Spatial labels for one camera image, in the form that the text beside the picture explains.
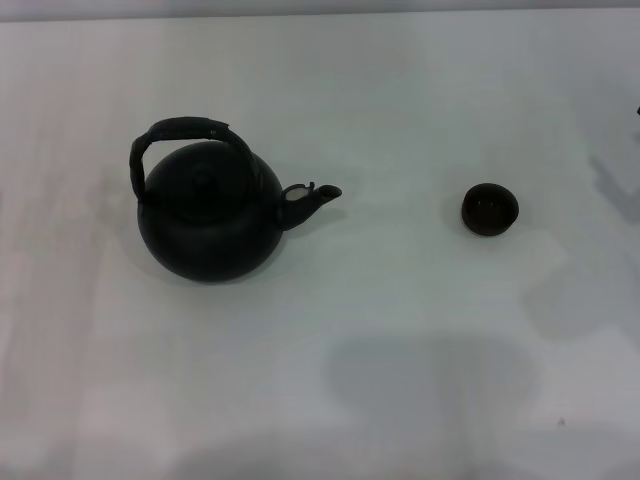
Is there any black round teapot with handle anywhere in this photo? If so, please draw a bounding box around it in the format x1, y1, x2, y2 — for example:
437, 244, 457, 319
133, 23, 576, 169
130, 115, 344, 284

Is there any small dark brown teacup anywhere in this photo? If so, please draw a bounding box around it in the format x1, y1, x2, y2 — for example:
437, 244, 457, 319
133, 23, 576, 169
461, 182, 521, 235

